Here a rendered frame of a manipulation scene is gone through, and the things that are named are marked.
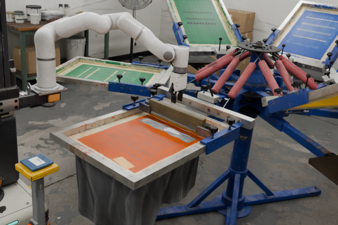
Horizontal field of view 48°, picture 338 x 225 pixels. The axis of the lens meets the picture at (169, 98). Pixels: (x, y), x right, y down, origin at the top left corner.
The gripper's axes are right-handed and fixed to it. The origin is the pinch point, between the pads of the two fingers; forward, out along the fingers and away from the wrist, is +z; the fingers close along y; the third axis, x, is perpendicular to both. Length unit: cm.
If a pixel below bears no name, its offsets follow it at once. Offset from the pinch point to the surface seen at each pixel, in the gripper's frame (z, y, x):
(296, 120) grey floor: 110, -309, -38
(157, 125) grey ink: 15.6, 8.1, -5.3
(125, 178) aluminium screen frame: 13, 60, 25
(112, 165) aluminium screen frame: 13, 58, 15
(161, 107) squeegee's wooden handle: 7.8, 1.4, -9.3
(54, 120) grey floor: 113, -72, -226
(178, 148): 16.2, 19.0, 18.7
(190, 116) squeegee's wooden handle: 6.1, 1.4, 11.5
